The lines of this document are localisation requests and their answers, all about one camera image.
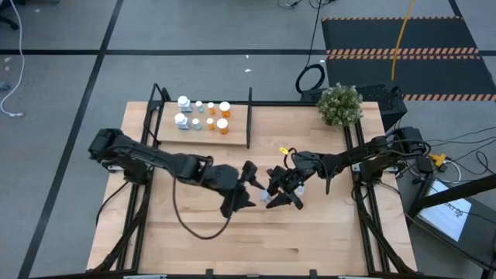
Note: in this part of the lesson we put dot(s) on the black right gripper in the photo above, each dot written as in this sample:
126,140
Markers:
294,176

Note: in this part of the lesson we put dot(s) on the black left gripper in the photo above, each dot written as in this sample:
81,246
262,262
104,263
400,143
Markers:
228,178

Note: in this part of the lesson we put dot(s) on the large orange pill bottle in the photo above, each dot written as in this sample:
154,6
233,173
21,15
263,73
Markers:
224,109
222,126

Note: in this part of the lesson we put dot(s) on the small orange pill bottle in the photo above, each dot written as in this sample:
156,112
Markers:
211,107
210,123

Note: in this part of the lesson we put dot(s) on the white medicine bottle blue label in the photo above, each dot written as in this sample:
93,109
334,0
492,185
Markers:
183,104
181,121

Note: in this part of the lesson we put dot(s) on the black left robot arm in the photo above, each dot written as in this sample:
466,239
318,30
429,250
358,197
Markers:
155,159

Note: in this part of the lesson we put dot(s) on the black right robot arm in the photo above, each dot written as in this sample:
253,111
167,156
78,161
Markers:
368,159

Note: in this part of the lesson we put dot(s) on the yellow tape tag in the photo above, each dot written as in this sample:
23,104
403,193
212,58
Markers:
283,150

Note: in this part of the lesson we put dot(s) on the green potted plant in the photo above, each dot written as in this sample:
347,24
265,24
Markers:
340,104

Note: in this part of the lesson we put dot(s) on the yellow power plug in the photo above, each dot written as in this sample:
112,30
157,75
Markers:
438,159

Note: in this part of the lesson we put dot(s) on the black support beam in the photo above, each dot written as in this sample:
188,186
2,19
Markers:
453,193

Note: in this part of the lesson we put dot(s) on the black floor mat hazard stripes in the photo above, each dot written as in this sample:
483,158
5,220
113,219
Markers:
368,35

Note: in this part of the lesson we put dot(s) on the black office chair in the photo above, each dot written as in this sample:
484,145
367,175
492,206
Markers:
7,21

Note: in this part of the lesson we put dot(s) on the wooden shelf black metal frame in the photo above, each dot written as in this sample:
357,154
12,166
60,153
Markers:
236,131

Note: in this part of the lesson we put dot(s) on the black aluminium table frame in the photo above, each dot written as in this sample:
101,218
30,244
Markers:
286,103

